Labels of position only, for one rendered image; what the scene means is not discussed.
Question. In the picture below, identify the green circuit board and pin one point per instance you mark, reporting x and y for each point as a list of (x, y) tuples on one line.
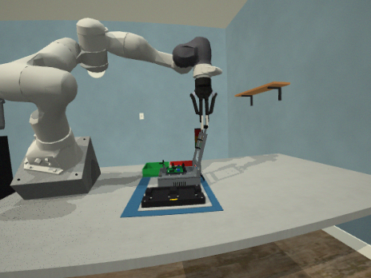
[(174, 169)]

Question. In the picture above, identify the green open-top bin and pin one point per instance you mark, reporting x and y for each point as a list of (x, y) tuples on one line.
[(152, 169)]

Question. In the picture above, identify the red open-top bin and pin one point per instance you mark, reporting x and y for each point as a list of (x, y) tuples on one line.
[(186, 163)]

